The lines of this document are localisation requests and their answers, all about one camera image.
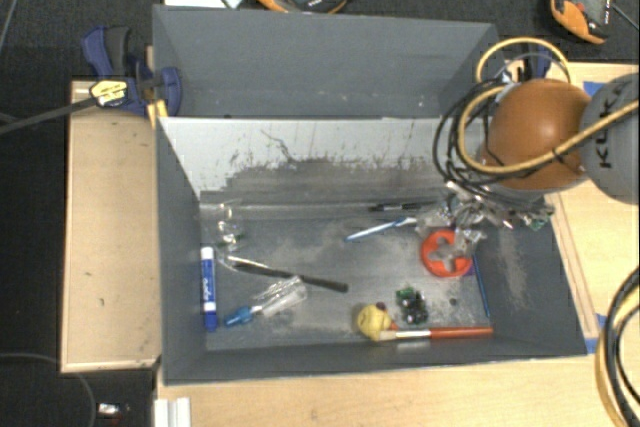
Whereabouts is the clear tube with blue tip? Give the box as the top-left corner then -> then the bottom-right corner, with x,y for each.
222,276 -> 309,328

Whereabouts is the orange round ring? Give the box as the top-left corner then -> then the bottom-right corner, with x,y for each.
419,228 -> 475,280

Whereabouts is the orange-handled paintbrush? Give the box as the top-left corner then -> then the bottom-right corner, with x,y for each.
378,325 -> 495,344

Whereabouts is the thin blue stick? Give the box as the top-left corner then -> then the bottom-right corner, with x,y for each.
471,254 -> 493,319

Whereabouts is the green circuit board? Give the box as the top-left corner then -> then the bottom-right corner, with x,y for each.
395,285 -> 430,325

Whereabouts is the black-handled knife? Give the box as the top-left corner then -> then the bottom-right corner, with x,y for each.
223,254 -> 350,294

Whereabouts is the yellow toy duck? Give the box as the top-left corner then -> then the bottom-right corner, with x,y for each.
355,303 -> 397,342

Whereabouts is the blue and white pen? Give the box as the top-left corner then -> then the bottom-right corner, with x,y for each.
344,215 -> 419,243

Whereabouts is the grey metal bin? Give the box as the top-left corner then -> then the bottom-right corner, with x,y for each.
151,3 -> 589,386

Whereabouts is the clear glass thing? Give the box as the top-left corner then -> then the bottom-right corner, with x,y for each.
213,200 -> 249,252

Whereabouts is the black marker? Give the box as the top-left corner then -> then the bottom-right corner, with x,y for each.
368,200 -> 427,213

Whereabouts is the blue and white marker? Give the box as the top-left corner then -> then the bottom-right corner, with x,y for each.
199,243 -> 220,334

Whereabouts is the pale wood flat board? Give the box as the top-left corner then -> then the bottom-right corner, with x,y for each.
59,79 -> 164,374

